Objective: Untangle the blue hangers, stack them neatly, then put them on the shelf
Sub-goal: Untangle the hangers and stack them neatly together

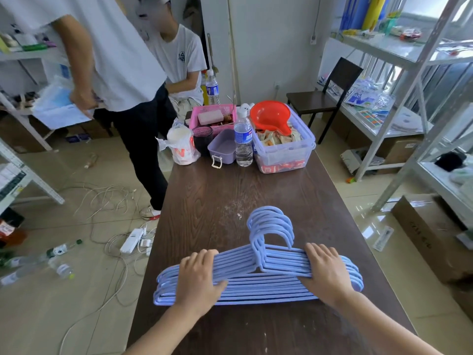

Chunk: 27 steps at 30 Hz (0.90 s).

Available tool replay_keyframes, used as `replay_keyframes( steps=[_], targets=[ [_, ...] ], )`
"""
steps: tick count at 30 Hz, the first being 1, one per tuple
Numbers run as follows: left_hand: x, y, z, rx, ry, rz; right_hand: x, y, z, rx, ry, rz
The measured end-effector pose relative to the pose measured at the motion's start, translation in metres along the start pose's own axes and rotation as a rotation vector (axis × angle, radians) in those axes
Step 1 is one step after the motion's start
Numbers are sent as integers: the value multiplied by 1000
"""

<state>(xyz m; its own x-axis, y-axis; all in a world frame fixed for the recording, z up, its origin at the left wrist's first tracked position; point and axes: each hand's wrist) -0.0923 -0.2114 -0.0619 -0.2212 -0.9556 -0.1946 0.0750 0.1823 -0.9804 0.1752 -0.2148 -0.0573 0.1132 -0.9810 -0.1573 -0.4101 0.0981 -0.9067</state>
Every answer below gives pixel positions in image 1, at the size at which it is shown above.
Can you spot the dark wooden chair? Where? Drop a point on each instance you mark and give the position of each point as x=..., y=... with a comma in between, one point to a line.
x=314, y=101

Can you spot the yellow roll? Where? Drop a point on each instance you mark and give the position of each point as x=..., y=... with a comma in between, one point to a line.
x=374, y=12

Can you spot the clear plastic storage box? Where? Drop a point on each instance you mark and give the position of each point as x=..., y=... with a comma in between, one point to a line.
x=284, y=155

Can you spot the empty clear plastic bottle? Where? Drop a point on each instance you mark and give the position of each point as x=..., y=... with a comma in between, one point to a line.
x=64, y=270

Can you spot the white plastic bag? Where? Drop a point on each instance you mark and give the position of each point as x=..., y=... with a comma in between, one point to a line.
x=181, y=147

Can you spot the bunch of blue hangers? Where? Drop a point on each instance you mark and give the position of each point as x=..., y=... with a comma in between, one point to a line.
x=258, y=280

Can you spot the red plastic scoop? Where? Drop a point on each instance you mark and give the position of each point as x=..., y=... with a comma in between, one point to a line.
x=269, y=116

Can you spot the blue roll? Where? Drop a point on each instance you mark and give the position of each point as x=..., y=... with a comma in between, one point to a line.
x=353, y=12

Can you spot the stack of white boxes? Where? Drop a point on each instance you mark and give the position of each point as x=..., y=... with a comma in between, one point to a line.
x=11, y=181

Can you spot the white strip package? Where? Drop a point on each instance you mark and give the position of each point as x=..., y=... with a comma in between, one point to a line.
x=383, y=238

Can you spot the clear bag with blue print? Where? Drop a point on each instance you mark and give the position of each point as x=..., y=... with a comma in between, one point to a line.
x=364, y=96

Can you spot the small orange toy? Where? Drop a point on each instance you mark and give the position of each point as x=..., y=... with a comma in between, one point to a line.
x=350, y=180

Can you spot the empty clear bottle green cap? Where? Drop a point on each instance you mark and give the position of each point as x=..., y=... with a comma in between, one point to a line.
x=59, y=250

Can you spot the pink sponge block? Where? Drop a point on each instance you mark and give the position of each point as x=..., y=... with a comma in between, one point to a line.
x=210, y=117

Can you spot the dark wooden table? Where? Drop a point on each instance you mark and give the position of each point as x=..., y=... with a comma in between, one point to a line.
x=221, y=195

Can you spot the person's left hand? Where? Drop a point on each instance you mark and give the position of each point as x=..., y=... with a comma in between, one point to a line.
x=196, y=280

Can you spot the white flat package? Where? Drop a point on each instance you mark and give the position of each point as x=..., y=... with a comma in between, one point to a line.
x=354, y=160

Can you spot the dark mesh cup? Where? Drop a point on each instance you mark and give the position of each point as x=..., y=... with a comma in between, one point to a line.
x=202, y=142

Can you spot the black pompom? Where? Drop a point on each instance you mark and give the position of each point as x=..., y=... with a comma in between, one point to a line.
x=450, y=161

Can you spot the yellow bin with red lid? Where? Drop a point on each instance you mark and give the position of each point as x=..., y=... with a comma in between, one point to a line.
x=203, y=94

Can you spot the pile of small sachets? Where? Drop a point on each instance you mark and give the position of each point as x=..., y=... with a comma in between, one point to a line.
x=273, y=138

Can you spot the brown cardboard box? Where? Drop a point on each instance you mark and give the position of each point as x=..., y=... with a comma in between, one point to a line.
x=18, y=134
x=401, y=151
x=428, y=232

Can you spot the small white toy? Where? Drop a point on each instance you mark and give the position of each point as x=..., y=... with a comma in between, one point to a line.
x=245, y=106

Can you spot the colourful paint palette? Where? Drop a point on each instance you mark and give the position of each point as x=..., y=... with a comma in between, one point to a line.
x=369, y=118

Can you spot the orange soda bottle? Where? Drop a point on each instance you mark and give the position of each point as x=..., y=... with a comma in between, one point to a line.
x=11, y=227

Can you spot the person's left forearm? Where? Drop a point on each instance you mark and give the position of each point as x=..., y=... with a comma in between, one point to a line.
x=162, y=336

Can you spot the clear water bottle blue label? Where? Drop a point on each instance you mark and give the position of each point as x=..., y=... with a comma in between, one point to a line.
x=212, y=90
x=244, y=151

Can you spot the person's right forearm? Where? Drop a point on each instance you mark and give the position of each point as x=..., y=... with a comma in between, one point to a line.
x=380, y=329

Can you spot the person's right hand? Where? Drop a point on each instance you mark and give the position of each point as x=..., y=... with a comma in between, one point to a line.
x=329, y=277

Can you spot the pink plastic basket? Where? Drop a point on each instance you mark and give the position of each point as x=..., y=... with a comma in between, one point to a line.
x=230, y=110

